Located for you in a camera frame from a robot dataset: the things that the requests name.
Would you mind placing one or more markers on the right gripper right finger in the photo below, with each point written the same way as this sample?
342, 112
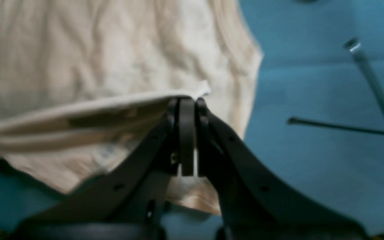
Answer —
256, 204

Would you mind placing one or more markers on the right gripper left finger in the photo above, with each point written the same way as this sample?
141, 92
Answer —
127, 204

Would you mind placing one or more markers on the beige T-shirt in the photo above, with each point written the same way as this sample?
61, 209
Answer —
83, 81

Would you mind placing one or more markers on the blue table cloth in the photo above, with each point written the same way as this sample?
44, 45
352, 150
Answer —
306, 73

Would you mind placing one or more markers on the black cable tie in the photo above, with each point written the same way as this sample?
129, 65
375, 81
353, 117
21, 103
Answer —
294, 120
354, 47

